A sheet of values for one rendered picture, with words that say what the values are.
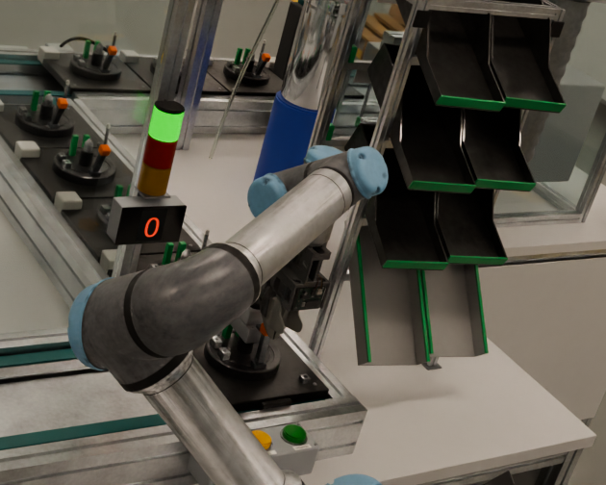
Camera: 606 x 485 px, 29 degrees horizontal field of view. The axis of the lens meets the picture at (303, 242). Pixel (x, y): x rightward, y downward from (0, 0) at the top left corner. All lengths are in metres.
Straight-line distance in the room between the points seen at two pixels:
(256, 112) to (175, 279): 1.99
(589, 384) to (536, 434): 1.44
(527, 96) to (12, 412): 1.04
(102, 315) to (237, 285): 0.18
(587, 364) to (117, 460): 2.18
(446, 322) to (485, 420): 0.23
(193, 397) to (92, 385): 0.53
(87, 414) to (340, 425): 0.45
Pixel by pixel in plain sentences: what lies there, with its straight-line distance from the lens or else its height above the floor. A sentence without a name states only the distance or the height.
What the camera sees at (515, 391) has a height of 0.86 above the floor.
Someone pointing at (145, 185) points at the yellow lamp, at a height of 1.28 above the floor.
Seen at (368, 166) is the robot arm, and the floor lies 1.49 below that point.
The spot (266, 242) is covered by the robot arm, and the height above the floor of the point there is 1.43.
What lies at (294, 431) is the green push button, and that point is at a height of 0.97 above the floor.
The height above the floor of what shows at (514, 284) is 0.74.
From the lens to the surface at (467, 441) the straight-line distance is 2.35.
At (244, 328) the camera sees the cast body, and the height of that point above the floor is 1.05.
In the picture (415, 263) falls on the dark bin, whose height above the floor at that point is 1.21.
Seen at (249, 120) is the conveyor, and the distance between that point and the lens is 3.41.
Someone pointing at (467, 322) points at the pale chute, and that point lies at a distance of 2.37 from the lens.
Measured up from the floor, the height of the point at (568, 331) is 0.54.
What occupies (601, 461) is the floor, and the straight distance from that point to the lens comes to 4.16.
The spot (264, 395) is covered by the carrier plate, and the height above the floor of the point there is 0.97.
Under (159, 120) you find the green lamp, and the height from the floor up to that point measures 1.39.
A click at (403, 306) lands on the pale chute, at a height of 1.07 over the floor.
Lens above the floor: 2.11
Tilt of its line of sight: 26 degrees down
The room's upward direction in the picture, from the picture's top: 16 degrees clockwise
